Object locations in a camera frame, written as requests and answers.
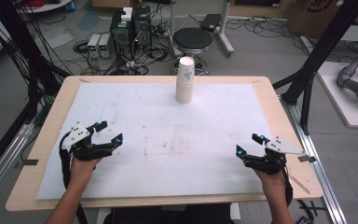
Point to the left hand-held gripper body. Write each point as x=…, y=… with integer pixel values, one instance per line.
x=80, y=146

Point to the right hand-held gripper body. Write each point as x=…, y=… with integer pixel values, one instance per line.
x=272, y=161

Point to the stack of white paper cups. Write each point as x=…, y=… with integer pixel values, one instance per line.
x=185, y=85

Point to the person's right hand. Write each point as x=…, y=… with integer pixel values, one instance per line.
x=272, y=183

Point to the person's left hand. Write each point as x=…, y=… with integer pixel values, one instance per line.
x=84, y=169

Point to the light wooden table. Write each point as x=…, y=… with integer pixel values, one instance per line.
x=54, y=124

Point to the black tape piece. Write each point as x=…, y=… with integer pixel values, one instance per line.
x=307, y=159
x=31, y=162

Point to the thin wooden stick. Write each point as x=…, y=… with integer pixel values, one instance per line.
x=300, y=184

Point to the white foam mat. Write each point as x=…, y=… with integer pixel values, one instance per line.
x=167, y=140

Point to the black clamp parts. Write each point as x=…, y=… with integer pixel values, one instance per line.
x=309, y=210

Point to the grey bench power supply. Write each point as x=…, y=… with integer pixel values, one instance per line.
x=105, y=46
x=93, y=46

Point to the white platform board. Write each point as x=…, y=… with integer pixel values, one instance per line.
x=338, y=99

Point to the person's dark clothing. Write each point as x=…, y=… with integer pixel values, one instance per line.
x=171, y=216

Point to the black computer tower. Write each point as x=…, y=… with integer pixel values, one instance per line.
x=142, y=28
x=121, y=32

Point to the clear plastic floor sheet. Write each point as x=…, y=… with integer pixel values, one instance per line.
x=54, y=35

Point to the teal floor sheet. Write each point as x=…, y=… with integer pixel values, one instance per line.
x=88, y=20

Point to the white metal stand leg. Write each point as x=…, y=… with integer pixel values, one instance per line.
x=225, y=31

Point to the small white box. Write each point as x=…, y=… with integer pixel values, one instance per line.
x=126, y=14

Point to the black round stool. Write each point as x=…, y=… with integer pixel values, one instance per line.
x=192, y=39

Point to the flat black device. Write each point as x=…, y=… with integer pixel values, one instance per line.
x=210, y=22

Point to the white round table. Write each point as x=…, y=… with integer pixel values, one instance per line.
x=48, y=6

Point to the brown cardboard box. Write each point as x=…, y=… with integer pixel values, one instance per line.
x=317, y=15

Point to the aluminium floor rail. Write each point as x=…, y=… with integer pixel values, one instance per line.
x=315, y=161
x=6, y=152

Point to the black metal frame post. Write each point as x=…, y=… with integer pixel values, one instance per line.
x=323, y=46

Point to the white metal post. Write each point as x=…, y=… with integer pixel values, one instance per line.
x=171, y=21

